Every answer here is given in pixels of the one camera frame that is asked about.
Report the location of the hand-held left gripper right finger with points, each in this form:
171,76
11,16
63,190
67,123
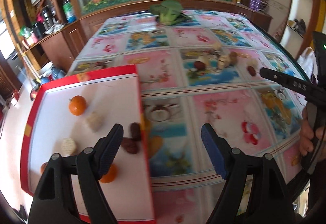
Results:
213,152

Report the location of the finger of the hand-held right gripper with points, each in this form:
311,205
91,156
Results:
287,82

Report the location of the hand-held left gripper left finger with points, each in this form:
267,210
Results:
110,152

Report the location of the red date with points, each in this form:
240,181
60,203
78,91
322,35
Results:
135,131
200,64
250,70
130,146

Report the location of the small orange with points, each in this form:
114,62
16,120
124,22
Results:
110,175
77,105
44,167

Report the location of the cream puffed rice cake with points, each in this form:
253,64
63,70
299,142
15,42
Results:
222,61
68,146
94,121

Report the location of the brown longan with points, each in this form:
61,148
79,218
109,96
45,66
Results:
233,57

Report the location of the red cardboard box lid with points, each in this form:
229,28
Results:
107,91

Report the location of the person's right hand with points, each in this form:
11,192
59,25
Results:
305,134

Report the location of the white plastic bag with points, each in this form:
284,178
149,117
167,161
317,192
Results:
307,61

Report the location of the black shoes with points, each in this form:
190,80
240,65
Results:
299,25

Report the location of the green bok choy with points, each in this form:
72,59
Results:
166,12

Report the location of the green label water bottle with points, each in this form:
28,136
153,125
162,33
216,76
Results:
68,11

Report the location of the green packet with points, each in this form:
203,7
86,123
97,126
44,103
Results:
25,31

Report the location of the black coffee maker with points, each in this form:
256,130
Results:
48,16

